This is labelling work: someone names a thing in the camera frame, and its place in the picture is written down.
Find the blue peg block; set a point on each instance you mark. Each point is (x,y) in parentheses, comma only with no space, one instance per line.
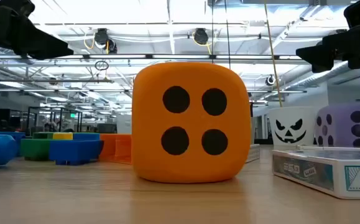
(20,138)

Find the black background frame rig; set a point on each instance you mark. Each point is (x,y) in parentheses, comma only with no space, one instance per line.
(55,108)

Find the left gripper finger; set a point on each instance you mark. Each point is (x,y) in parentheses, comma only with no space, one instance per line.
(39,43)

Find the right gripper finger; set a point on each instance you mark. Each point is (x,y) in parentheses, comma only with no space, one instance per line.
(319,54)

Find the small green block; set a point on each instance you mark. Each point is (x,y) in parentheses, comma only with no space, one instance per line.
(35,149)

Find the large orange peg block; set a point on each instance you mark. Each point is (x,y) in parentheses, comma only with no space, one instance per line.
(117,147)

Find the purple foam die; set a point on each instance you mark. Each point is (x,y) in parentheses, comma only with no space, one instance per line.
(347,124)

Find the orange foam die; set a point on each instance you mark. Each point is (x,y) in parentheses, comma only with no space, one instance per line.
(192,124)

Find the dark blue block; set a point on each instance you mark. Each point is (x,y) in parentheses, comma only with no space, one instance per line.
(74,151)

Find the blue patterned card deck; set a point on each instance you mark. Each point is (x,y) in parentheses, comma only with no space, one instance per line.
(316,174)

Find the yellow block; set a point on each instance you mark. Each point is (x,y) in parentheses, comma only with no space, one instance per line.
(63,136)

